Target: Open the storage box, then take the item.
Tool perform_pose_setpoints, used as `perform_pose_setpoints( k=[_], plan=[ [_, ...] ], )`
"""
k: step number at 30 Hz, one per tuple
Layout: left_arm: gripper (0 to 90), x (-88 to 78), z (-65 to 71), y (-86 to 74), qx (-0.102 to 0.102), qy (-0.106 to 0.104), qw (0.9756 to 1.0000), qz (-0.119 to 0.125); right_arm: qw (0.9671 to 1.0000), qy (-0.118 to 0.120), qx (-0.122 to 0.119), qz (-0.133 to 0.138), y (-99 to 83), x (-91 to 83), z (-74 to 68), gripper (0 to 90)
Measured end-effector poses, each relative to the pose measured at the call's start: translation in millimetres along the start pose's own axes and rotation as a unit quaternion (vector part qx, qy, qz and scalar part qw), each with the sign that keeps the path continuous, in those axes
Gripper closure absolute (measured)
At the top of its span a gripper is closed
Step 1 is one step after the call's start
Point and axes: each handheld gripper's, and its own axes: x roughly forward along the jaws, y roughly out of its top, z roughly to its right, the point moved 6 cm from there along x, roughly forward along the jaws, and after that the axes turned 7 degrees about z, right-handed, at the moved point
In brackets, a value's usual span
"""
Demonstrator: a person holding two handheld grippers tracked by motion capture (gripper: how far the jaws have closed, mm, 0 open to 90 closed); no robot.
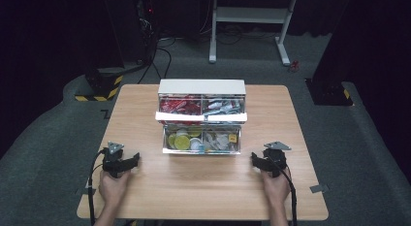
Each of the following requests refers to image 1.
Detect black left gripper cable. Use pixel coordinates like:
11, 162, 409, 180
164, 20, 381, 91
87, 147, 110, 226

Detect black yellow striped stand base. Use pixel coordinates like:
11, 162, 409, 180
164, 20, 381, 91
74, 67, 125, 103

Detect white drawer cabinet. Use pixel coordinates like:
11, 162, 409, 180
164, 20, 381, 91
157, 78, 247, 98

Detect person's right hand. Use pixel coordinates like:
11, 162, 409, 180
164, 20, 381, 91
260, 169, 292, 207

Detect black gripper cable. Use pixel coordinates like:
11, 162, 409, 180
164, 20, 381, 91
267, 155, 299, 226
87, 147, 110, 226

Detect pile of round capsule cups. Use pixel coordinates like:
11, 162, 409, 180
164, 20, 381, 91
166, 125, 205, 152

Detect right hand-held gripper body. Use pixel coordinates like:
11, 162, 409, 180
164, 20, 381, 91
262, 141, 292, 178

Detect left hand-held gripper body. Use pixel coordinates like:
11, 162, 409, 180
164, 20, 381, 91
102, 141, 131, 179

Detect person's left hand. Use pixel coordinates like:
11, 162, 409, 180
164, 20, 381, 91
98, 168, 132, 209

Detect white metal stand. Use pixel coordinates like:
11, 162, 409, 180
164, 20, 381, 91
208, 0, 300, 67

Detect pile of clear packets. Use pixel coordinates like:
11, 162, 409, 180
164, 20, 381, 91
203, 128, 232, 152

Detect pile of grey white packets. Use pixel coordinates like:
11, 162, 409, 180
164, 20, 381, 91
202, 96, 245, 116

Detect grey tape piece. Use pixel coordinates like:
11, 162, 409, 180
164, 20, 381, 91
75, 181, 97, 197

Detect pile of red packets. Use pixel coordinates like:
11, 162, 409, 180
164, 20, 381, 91
159, 95, 204, 127

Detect clear drawer with dividers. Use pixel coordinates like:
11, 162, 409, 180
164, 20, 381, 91
161, 123, 243, 156

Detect black floor cables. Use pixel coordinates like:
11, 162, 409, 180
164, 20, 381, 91
137, 36, 177, 85

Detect wooden table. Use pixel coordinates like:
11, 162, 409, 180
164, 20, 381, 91
76, 83, 330, 222

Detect small red floor object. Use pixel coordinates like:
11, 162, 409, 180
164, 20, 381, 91
288, 59, 301, 74

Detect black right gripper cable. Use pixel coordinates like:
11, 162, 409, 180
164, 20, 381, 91
267, 155, 299, 226

